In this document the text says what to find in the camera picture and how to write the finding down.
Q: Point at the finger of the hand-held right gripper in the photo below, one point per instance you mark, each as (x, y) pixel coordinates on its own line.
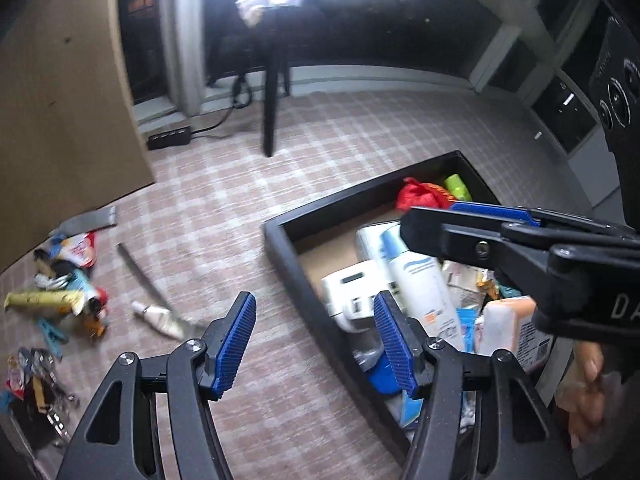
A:
(495, 212)
(450, 235)

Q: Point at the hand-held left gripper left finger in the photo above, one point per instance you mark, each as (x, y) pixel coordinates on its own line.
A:
(235, 345)

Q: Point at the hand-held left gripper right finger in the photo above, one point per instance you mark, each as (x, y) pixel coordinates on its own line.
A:
(395, 345)

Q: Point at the black storage tray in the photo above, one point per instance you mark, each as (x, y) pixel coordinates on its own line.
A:
(350, 201)

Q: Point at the blue plastic clothespin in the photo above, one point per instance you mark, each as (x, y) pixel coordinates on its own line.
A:
(52, 335)

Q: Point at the yellow long packet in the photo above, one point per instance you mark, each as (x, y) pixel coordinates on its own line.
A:
(40, 301)

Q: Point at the plaid cloth desktop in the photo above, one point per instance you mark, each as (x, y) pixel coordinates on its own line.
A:
(225, 210)

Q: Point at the person's right hand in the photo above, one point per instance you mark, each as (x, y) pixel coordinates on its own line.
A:
(582, 405)

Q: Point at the blue plastic disc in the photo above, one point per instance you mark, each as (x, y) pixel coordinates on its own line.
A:
(382, 375)

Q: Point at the green packet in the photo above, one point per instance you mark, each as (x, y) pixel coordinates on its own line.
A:
(457, 186)

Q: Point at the colourful small snack packet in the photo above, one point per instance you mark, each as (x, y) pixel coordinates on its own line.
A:
(470, 280)

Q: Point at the red cloth bag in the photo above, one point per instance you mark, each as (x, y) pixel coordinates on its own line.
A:
(420, 192)

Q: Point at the white plastic bottle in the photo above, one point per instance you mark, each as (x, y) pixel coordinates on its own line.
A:
(420, 290)

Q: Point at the white tube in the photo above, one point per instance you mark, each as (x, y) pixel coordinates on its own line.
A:
(165, 321)

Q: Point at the blue flat packet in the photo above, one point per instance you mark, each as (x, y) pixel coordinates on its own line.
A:
(469, 327)

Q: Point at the white plug adapter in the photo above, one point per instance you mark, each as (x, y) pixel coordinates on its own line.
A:
(345, 285)

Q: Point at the white carton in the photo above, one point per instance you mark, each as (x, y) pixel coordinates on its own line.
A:
(370, 242)

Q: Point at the orange box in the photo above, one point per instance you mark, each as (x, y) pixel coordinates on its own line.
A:
(510, 320)

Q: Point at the silver metal strip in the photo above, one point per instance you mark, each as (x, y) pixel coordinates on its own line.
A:
(142, 275)

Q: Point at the teal small packet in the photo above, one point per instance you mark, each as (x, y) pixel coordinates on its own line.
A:
(79, 281)

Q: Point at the red white snack packet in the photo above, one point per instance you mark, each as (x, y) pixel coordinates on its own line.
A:
(81, 250)

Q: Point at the grey flat strip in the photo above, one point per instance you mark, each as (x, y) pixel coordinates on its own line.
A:
(90, 221)

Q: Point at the black power strip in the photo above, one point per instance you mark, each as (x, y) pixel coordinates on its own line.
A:
(169, 137)

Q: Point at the black chair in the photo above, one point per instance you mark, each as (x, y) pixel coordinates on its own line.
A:
(270, 110)

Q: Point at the brown cardboard box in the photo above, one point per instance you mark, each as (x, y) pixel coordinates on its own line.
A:
(60, 110)

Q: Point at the white cloth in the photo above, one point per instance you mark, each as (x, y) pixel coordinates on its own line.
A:
(257, 2)

